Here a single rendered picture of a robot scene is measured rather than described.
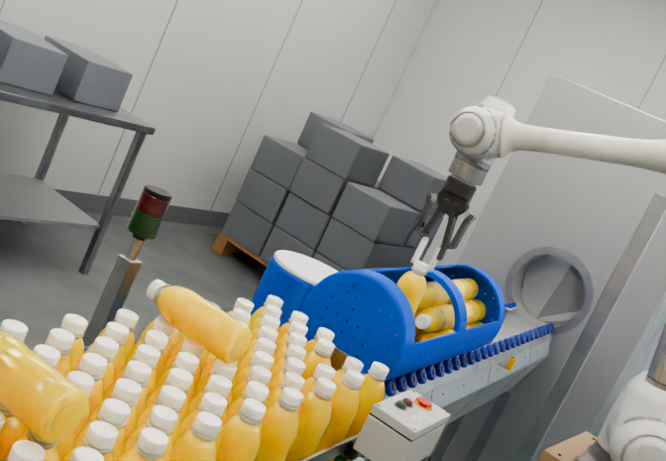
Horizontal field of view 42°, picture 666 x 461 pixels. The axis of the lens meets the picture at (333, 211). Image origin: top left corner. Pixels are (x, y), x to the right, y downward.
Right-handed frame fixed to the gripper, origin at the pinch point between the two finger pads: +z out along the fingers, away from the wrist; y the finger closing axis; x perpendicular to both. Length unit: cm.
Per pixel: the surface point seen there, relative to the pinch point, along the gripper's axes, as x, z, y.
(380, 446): 47, 29, -23
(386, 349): 11.8, 22.5, -4.8
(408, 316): 8.5, 13.7, -5.3
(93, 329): 57, 39, 42
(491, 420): -185, 85, -1
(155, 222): 56, 12, 38
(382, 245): -321, 66, 136
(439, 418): 33.2, 22.4, -28.2
